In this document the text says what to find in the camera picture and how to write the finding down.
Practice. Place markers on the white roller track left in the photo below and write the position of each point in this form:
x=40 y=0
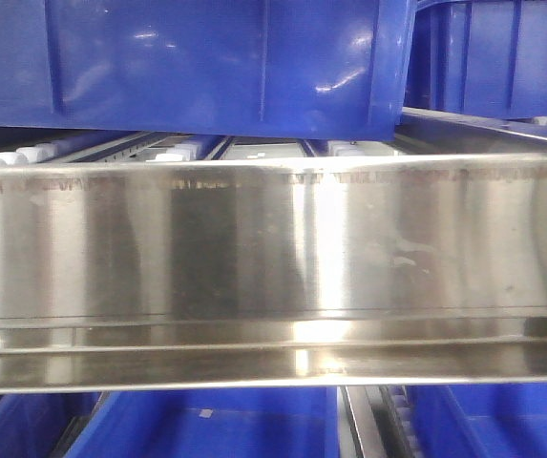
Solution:
x=40 y=152

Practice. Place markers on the stainless steel shelf front panel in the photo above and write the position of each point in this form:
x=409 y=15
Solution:
x=304 y=271

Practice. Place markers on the blue crate upper right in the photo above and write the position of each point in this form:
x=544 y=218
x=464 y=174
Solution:
x=485 y=58

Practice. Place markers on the lower roller track rail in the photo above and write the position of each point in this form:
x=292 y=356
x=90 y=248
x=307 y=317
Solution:
x=375 y=421

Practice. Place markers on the blue bin lower centre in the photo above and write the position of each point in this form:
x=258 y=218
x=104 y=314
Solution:
x=217 y=422

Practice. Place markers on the white roller track centre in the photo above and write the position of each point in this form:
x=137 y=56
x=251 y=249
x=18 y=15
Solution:
x=188 y=150

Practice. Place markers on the blue bin lower right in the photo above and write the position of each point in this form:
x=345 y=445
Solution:
x=492 y=420

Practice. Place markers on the large blue bin upper centre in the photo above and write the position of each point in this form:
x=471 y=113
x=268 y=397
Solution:
x=306 y=69

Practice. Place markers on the blue bin lower left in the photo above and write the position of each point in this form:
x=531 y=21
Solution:
x=31 y=425

